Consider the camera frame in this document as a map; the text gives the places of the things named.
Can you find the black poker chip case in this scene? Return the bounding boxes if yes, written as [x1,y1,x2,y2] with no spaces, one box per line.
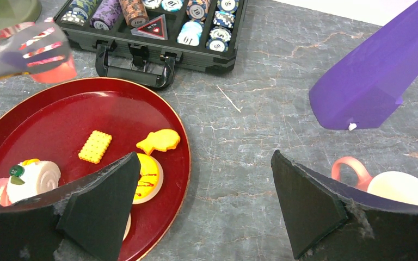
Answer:
[54,1,247,90]

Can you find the yellow donut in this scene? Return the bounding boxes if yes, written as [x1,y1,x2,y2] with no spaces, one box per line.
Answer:
[133,153,164,205]

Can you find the pink triangular cake slice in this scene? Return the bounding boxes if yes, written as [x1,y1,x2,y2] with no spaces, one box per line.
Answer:
[30,54,77,84]

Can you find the metal tongs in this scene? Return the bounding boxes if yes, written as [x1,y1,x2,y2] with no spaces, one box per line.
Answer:
[0,21,72,80]

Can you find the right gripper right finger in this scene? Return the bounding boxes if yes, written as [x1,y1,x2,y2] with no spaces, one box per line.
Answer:
[271,151,418,260]

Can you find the orange fish cookie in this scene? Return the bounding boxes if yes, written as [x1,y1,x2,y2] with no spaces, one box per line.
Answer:
[136,129,181,156]

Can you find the white roll cake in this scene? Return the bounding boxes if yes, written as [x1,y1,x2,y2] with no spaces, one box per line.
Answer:
[6,158,61,203]

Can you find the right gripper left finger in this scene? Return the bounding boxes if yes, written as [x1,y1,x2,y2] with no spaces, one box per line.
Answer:
[0,152,140,260]

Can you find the pink mug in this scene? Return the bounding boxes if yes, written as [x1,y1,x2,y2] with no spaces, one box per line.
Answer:
[331,156,418,206]

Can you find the green three-tier dessert stand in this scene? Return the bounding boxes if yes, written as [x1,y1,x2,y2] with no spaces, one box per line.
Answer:
[0,0,42,30]

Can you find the purple pitcher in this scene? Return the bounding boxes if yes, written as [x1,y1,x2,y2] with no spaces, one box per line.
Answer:
[309,1,418,130]

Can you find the blue donut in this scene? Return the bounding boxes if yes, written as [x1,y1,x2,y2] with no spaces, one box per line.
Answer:
[122,214,131,241]

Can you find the red round tray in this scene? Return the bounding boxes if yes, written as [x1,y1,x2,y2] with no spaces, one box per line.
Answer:
[0,78,191,260]

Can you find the yellow rectangular biscuit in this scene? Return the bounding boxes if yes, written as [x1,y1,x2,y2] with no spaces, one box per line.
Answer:
[78,130,112,164]

